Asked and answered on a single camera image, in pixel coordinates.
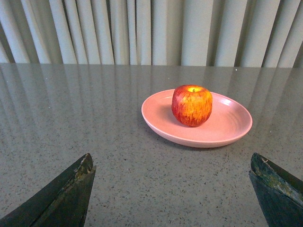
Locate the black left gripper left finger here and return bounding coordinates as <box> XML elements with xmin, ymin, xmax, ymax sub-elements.
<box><xmin>0</xmin><ymin>153</ymin><xmax>96</xmax><ymax>227</ymax></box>

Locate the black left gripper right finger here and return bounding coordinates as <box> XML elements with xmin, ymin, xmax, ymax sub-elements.
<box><xmin>249</xmin><ymin>153</ymin><xmax>303</xmax><ymax>227</ymax></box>

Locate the red yellow apple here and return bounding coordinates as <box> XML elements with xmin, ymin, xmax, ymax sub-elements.
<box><xmin>171</xmin><ymin>85</ymin><xmax>213</xmax><ymax>127</ymax></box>

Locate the pink plate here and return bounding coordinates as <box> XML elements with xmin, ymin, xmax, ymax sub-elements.
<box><xmin>142</xmin><ymin>89</ymin><xmax>252</xmax><ymax>148</ymax></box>

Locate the grey pleated curtain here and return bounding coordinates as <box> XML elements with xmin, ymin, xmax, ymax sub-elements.
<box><xmin>0</xmin><ymin>0</ymin><xmax>303</xmax><ymax>68</ymax></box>

